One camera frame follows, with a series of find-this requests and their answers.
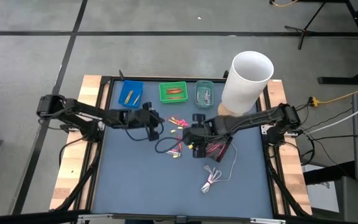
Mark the teal plastic bin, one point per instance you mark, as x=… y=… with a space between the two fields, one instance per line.
x=204 y=106

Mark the black tripod stand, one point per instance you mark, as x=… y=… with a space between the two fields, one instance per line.
x=303 y=31

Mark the pink crayon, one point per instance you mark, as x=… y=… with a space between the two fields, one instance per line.
x=222 y=149
x=215 y=151
x=211 y=146

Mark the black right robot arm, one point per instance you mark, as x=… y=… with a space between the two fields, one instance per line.
x=253 y=117

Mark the green plastic basket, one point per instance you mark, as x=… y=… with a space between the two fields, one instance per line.
x=172 y=94

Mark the black furniture foot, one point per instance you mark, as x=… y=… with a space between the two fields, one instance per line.
x=328 y=172

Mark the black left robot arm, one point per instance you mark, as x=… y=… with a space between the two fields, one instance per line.
x=82 y=110

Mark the dark grey bin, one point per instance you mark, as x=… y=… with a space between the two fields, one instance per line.
x=353 y=202

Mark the black plastic basket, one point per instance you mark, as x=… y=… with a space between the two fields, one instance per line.
x=228 y=147

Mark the orange crayon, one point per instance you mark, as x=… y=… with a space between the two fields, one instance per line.
x=174 y=89
x=174 y=97
x=180 y=147
x=179 y=91
x=175 y=92
x=170 y=98

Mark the black metal table frame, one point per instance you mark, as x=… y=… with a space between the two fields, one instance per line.
x=154 y=78

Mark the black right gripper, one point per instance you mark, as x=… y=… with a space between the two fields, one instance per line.
x=200 y=135

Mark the silver metal bracket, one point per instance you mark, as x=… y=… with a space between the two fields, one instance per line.
x=267 y=221
x=95 y=217

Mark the black desk frame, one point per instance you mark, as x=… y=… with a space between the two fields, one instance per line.
x=337 y=81

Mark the blue plastic basket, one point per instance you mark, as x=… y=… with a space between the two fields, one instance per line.
x=123 y=90

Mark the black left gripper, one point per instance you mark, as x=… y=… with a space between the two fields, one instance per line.
x=148 y=119

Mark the yellow power splitter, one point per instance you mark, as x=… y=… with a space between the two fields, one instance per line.
x=314 y=101

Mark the black frame clamp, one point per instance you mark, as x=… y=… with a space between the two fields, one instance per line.
x=121 y=75
x=226 y=74

